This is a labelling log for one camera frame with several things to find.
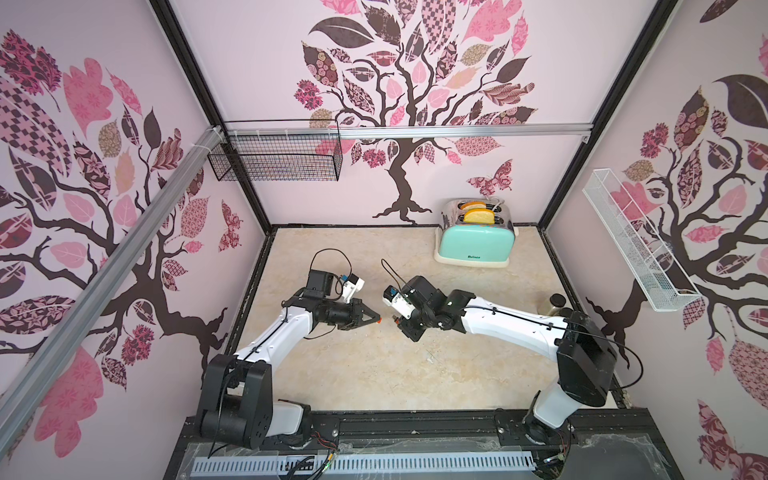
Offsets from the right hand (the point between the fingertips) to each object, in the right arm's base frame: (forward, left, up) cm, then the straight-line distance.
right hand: (403, 325), depth 82 cm
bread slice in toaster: (+34, -25, +11) cm, 44 cm away
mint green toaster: (+30, -25, +6) cm, 39 cm away
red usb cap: (0, +6, +4) cm, 7 cm away
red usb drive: (-3, +1, +8) cm, 9 cm away
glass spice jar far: (+6, -46, -2) cm, 46 cm away
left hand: (-1, +8, +3) cm, 8 cm away
